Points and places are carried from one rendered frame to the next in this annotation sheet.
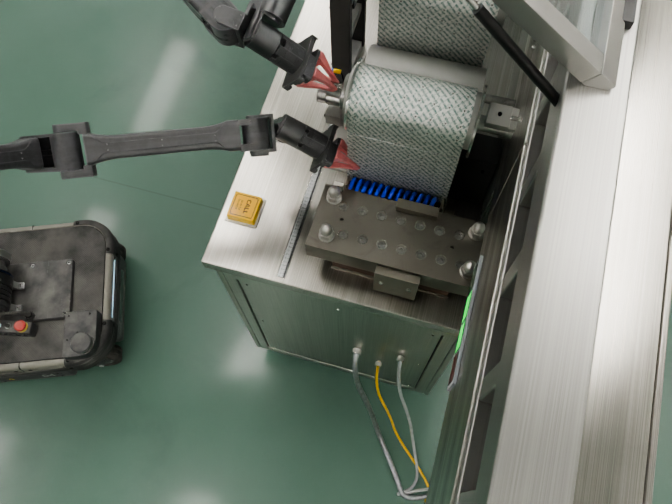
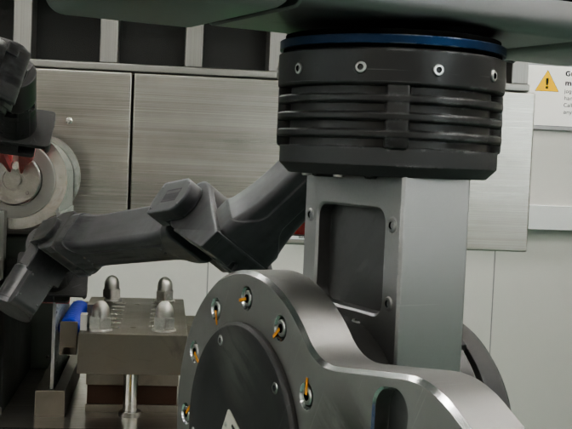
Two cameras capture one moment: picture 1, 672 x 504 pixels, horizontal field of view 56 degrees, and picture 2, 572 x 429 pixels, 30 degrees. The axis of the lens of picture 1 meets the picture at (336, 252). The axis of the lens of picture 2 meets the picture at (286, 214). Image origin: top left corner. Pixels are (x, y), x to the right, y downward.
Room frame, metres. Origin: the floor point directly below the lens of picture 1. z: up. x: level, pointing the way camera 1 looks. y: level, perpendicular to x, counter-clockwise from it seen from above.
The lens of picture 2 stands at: (1.10, 1.55, 1.30)
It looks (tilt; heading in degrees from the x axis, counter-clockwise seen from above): 3 degrees down; 245
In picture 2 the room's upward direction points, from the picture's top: 2 degrees clockwise
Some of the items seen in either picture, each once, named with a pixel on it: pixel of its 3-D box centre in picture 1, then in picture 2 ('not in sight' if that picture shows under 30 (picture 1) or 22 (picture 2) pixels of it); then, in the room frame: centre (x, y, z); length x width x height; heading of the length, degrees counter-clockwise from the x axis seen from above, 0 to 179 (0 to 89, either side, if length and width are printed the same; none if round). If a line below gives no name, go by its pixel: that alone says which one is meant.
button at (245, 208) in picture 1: (244, 208); not in sight; (0.72, 0.22, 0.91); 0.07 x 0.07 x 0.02; 71
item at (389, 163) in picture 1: (399, 167); (63, 265); (0.70, -0.15, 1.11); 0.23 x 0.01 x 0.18; 71
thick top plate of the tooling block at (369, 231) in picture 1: (400, 240); (136, 331); (0.57, -0.15, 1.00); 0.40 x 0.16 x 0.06; 71
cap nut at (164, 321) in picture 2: (326, 230); (164, 316); (0.58, 0.02, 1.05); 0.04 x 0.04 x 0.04
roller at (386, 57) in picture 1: (422, 84); not in sight; (0.87, -0.21, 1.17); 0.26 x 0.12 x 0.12; 71
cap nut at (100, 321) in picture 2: (334, 192); (100, 315); (0.67, 0.00, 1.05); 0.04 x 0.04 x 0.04
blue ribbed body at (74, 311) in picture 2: (394, 194); (75, 318); (0.68, -0.14, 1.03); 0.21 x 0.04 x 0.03; 71
